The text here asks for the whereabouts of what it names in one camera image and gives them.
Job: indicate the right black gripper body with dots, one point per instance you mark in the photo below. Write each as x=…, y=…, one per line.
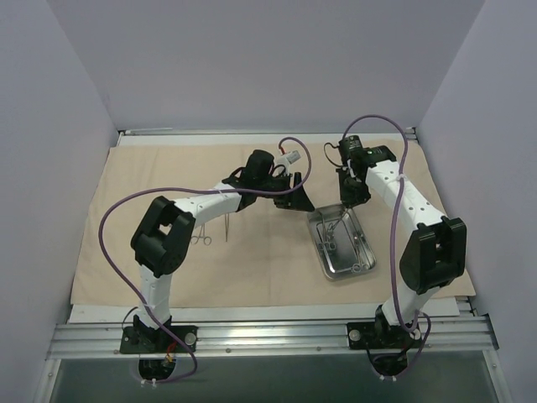
x=351, y=192

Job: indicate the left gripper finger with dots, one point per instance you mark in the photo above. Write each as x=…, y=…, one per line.
x=283, y=202
x=300, y=201

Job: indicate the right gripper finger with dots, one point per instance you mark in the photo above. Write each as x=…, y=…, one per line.
x=346, y=200
x=357, y=199

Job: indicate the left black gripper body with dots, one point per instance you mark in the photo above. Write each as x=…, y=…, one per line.
x=291, y=193

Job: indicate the steel hemostat forceps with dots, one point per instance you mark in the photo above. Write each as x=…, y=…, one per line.
x=201, y=237
x=337, y=220

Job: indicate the steel surgical scissors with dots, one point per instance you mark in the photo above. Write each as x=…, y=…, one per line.
x=327, y=237

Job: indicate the metal instrument tray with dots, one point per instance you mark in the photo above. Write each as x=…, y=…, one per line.
x=337, y=265

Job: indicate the steel tweezers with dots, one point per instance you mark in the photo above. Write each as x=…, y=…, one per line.
x=227, y=226

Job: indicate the steel needle holder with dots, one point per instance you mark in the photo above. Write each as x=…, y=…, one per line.
x=356, y=243

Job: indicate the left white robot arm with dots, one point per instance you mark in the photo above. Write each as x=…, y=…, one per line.
x=162, y=239

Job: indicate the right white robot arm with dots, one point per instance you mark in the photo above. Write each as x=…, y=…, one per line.
x=427, y=249

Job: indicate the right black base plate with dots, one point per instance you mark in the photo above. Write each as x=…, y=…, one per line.
x=368, y=335

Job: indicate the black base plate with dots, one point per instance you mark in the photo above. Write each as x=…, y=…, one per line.
x=368, y=335
x=142, y=340

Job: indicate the aluminium front rail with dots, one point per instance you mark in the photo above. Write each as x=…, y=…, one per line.
x=262, y=339

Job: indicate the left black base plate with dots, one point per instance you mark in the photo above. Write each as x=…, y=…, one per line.
x=142, y=340

